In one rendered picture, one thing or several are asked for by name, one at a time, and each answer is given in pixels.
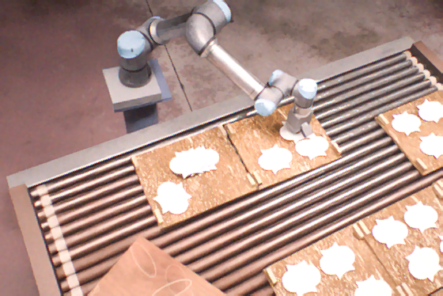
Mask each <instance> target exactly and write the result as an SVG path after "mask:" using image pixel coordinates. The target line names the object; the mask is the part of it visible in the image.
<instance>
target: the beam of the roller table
mask: <svg viewBox="0 0 443 296"><path fill-rule="evenodd" d="M413 43H416V42H415V41H414V40H413V39H412V38H411V37H410V36H404V37H401V38H399V39H397V40H393V41H390V42H387V43H386V44H382V45H379V46H376V47H373V48H370V49H369V50H367V51H363V52H360V53H358V54H356V55H352V56H349V57H346V58H344V59H340V60H338V61H335V62H333V63H329V64H327V65H324V66H320V67H317V68H316V69H313V70H309V71H306V72H304V73H301V74H297V75H294V76H293V77H294V78H296V79H298V80H302V79H304V78H311V79H312V80H313V81H315V82H316V84H317V85H318V84H320V83H323V82H326V81H329V80H332V79H333V78H337V77H340V76H342V75H344V74H348V73H350V72H353V71H356V70H359V69H361V68H363V67H366V66H370V65H372V64H375V63H379V62H381V61H384V60H386V59H390V58H392V56H395V55H398V54H401V53H402V52H404V51H409V49H410V47H411V46H412V44H413ZM255 103H256V102H255V101H254V100H253V99H252V98H251V97H250V96H248V95H247V94H246V93H243V94H241V95H238V96H235V97H231V98H229V99H227V100H224V101H220V102H218V103H216V104H212V105H209V106H206V107H204V108H201V109H198V110H195V111H193V112H189V113H186V114H183V115H181V116H177V117H174V118H172V119H170V120H166V121H163V122H160V123H157V124H154V125H152V126H149V127H145V128H143V129H141V130H138V131H133V132H131V133H130V134H129V135H124V136H122V137H119V138H117V139H113V140H111V141H108V142H104V143H101V144H99V145H96V146H92V147H90V148H87V149H85V150H81V151H78V152H75V153H72V154H69V155H66V156H64V157H60V158H56V159H55V160H52V161H48V162H45V163H43V164H41V165H37V166H36V167H33V168H30V169H27V170H24V171H21V172H19V173H14V174H13V175H9V176H7V177H6V180H7V183H8V185H9V188H14V187H16V186H18V185H21V184H26V186H27V188H28V189H29V191H30V190H31V189H33V188H36V187H37V186H39V185H41V184H49V183H51V182H53V181H56V180H59V179H62V178H65V177H67V176H69V175H71V174H73V173H77V172H80V171H82V170H85V169H89V168H91V167H93V166H96V165H99V164H102V163H105V162H107V161H111V160H113V159H116V158H118V157H122V156H124V155H127V154H130V153H133V152H135V151H138V150H142V149H145V148H146V147H149V146H152V145H155V144H158V143H160V142H164V141H166V140H168V139H172V137H175V136H177V135H181V134H183V133H185V132H189V131H192V130H194V129H197V128H200V127H203V126H206V125H207V124H210V123H214V122H216V121H219V120H223V119H224V118H227V117H230V116H233V115H236V114H238V113H240V112H244V111H246V110H249V109H251V108H254V107H255ZM30 192H31V191H30Z"/></svg>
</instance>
